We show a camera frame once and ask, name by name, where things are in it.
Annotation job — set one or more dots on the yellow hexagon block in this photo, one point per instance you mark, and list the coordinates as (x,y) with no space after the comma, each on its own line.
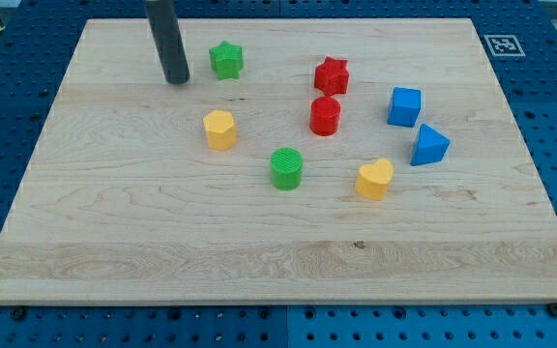
(220,130)

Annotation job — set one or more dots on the light wooden board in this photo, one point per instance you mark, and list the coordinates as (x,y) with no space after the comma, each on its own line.
(124,203)

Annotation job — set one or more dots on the red star block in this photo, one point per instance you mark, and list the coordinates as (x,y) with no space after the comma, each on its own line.
(332,76)

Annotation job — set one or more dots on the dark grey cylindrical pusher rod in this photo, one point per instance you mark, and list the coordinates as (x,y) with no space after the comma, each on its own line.
(166,32)

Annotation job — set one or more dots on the red cylinder block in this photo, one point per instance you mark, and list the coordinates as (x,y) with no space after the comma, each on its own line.
(324,116)

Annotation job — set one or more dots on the green cylinder block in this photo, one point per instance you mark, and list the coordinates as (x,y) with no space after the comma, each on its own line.
(286,168)

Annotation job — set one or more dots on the green star block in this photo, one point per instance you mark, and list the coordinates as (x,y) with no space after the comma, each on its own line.
(227,60)

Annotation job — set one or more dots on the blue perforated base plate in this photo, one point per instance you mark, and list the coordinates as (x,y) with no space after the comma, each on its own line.
(36,47)

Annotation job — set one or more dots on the blue cube block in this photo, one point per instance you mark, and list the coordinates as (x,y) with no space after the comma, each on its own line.
(404,107)

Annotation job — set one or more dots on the yellow heart block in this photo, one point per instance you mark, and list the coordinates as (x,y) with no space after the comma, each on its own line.
(373,179)

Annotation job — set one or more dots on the blue triangle block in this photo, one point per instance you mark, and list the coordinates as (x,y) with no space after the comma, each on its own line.
(430,146)

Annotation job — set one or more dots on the white fiducial marker tag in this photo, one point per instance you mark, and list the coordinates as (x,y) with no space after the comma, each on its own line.
(504,45)

